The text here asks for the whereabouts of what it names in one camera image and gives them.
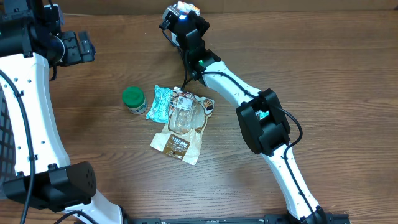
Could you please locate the orange Kleenex tissue pack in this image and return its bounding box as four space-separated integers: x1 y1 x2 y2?
177 1 201 16

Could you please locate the green lid jar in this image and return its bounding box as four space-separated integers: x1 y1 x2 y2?
122 86 147 114

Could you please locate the brown clear snack bag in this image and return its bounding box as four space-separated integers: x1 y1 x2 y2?
150 87 215 165

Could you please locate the teal snack packet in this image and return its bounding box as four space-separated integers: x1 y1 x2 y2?
146 85 173 123

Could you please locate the teal Kleenex tissue pack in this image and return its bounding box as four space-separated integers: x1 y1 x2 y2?
258 111 269 120

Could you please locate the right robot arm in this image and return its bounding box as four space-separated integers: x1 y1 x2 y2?
159 6 328 223

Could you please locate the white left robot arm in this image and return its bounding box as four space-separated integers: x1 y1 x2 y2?
1 0 126 223

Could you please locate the dark grey mesh basket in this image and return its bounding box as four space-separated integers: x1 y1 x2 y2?
0 89 16 200

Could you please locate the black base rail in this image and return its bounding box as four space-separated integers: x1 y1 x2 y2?
124 213 351 224

